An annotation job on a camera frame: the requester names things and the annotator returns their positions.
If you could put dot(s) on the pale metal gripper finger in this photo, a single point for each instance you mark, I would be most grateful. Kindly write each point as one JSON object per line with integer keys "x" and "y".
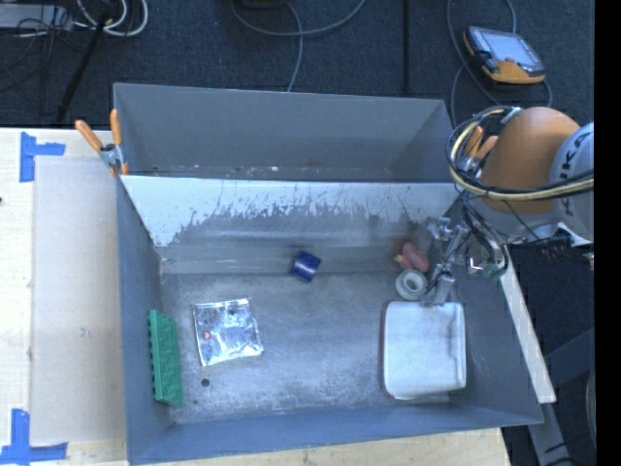
{"x": 430, "y": 290}
{"x": 444, "y": 291}

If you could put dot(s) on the white tape roll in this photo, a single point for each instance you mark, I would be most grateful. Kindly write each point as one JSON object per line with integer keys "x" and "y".
{"x": 410, "y": 284}

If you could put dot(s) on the white plastic box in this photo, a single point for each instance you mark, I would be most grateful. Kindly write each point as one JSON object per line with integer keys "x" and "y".
{"x": 424, "y": 352}

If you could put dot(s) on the dark blue cup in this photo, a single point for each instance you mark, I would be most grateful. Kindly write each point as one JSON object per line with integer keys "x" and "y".
{"x": 305, "y": 265}

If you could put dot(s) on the grey metal bin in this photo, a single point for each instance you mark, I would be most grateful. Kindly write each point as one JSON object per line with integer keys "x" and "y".
{"x": 310, "y": 396}

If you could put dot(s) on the pale wood flat board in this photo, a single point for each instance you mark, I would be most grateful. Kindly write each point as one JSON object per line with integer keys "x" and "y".
{"x": 73, "y": 284}

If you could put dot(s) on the dark green flat block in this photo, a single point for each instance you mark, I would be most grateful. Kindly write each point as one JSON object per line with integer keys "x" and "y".
{"x": 166, "y": 359}

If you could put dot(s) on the silver foil packet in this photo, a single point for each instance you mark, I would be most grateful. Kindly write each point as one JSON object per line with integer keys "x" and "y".
{"x": 227, "y": 330}

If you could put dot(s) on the pink toy food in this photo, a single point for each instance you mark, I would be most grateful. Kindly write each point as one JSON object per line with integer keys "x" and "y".
{"x": 415, "y": 256}

